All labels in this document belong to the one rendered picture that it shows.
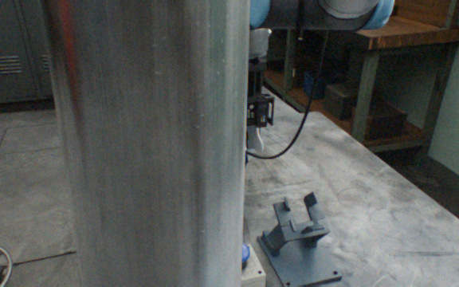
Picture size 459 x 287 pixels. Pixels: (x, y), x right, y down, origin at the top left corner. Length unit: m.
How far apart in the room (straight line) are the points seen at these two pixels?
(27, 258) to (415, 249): 1.68
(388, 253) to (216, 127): 0.65
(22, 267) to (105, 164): 1.90
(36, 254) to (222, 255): 1.92
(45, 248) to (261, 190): 1.40
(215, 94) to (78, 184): 0.07
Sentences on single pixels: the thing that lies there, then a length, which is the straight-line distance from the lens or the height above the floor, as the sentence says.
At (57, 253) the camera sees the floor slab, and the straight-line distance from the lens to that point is 2.06.
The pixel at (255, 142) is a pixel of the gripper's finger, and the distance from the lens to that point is 0.73.
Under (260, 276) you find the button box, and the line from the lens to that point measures 0.64.
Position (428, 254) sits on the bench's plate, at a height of 0.80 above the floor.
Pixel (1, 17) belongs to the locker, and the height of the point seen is 0.74.
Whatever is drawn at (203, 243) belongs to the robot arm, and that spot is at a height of 1.18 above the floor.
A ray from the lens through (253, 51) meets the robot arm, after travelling 0.63.
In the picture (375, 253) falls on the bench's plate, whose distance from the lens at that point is 0.78.
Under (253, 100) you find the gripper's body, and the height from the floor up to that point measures 1.06.
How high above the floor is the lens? 1.30
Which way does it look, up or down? 28 degrees down
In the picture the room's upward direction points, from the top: straight up
